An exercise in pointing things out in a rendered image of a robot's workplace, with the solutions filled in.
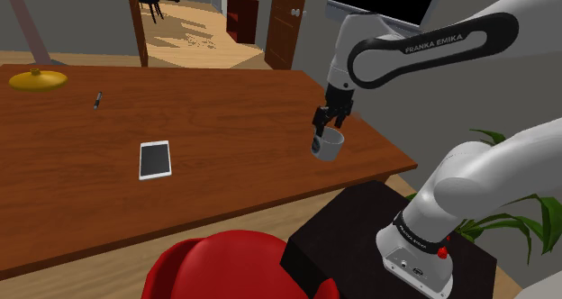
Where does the brown wooden table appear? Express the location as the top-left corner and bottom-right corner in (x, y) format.
(0, 63), (419, 282)

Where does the green potted plant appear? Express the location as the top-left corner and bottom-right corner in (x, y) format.
(405, 128), (562, 267)

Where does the red chair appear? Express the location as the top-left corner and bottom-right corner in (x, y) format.
(140, 229), (341, 299)

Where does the black robot stand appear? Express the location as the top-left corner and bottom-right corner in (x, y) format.
(279, 179), (499, 299)

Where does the dusky pink slanted pole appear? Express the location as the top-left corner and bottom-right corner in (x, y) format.
(1, 0), (68, 67)

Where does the dark red bookshelf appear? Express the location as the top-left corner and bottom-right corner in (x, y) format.
(225, 0), (260, 45)

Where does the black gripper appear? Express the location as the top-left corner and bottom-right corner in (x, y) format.
(312, 83), (355, 138)

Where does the white mug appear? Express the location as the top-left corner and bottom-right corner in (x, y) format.
(310, 127), (346, 163)

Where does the brown wooden door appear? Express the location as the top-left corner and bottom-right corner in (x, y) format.
(264, 0), (310, 71)

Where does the yellow round lid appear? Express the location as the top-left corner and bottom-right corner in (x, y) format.
(8, 68), (69, 94)

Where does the white tablet with dark screen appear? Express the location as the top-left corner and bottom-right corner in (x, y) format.
(138, 140), (173, 182)

